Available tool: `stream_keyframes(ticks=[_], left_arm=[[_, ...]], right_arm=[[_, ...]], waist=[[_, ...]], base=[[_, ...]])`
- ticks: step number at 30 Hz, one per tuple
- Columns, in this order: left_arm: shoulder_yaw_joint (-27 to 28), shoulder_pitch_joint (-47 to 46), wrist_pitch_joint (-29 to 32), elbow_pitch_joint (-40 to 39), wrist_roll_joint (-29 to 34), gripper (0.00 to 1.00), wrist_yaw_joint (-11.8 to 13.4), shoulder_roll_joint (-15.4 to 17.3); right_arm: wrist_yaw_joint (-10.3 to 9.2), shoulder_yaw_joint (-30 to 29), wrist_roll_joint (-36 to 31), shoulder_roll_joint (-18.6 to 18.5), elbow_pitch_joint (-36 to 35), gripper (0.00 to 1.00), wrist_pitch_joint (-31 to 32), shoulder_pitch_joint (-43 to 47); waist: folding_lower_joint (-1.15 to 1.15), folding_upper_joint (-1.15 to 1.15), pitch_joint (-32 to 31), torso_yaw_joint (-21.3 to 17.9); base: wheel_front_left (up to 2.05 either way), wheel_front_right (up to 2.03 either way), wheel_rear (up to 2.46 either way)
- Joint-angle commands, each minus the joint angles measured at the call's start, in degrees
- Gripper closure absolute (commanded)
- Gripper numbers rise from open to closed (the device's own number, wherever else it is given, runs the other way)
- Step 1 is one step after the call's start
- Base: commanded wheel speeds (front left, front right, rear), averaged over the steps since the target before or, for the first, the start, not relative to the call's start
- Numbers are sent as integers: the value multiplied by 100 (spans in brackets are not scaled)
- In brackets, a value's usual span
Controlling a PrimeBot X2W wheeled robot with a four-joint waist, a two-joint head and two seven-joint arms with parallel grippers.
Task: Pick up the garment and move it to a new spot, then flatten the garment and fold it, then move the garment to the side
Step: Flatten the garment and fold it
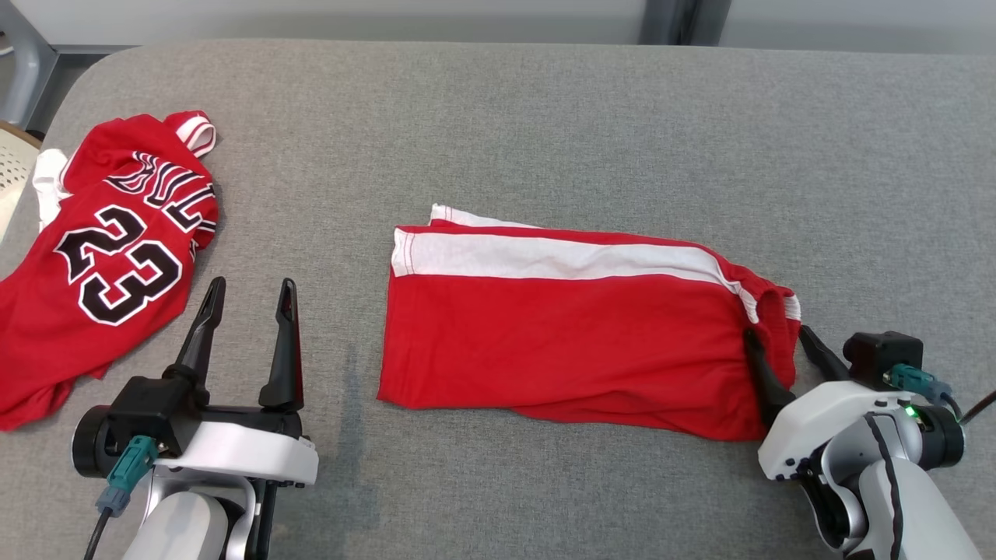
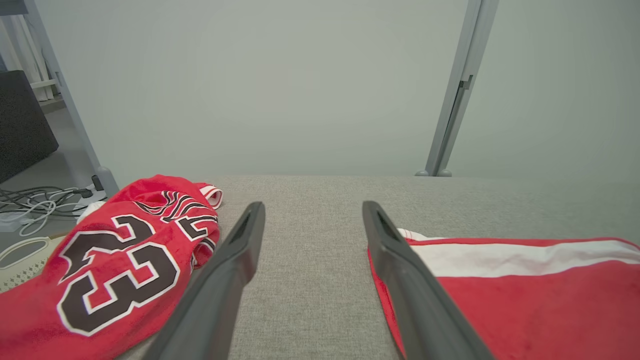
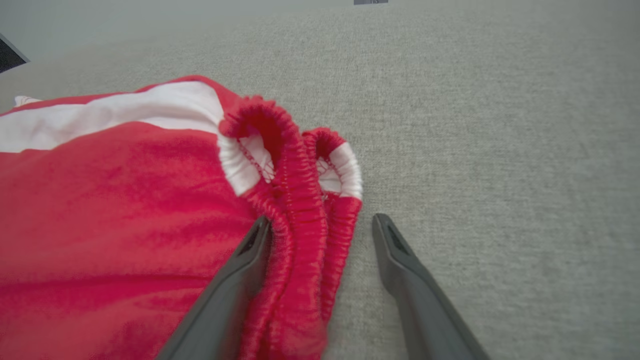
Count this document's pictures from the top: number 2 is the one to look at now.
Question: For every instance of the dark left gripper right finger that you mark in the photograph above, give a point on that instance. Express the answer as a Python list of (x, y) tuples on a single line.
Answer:
[(415, 300)]

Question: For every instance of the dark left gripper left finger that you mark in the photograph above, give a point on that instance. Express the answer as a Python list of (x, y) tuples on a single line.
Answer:
[(215, 295)]

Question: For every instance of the red Bulls 23 jersey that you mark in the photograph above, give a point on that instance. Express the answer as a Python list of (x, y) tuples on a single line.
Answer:
[(100, 270)]

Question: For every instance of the white power strip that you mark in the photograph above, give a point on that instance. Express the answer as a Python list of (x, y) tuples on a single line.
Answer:
[(92, 197)]

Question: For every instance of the beige perforated laundry basket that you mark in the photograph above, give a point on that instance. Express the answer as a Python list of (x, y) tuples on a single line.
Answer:
[(25, 260)]

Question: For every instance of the grey rounded post foot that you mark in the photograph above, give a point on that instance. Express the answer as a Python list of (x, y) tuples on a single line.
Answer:
[(422, 173), (444, 173)]

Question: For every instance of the grey metal partition post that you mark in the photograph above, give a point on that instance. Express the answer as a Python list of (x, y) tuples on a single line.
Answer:
[(462, 75), (65, 95)]

